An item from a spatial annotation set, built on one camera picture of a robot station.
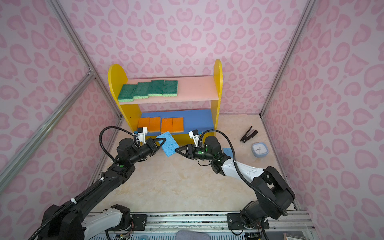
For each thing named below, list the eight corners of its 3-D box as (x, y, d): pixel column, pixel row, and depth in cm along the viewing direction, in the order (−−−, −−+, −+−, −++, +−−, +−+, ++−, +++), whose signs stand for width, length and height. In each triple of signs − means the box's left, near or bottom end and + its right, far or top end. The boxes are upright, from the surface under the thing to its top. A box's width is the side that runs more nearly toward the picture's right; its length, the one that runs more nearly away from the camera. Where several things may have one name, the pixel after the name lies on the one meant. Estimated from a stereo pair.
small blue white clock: (253, 157, 98) (255, 154, 95) (250, 146, 104) (252, 142, 101) (268, 157, 98) (270, 154, 95) (264, 146, 104) (266, 142, 101)
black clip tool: (244, 144, 104) (245, 142, 103) (238, 139, 107) (238, 137, 105) (257, 132, 111) (258, 130, 109) (250, 128, 114) (251, 126, 112)
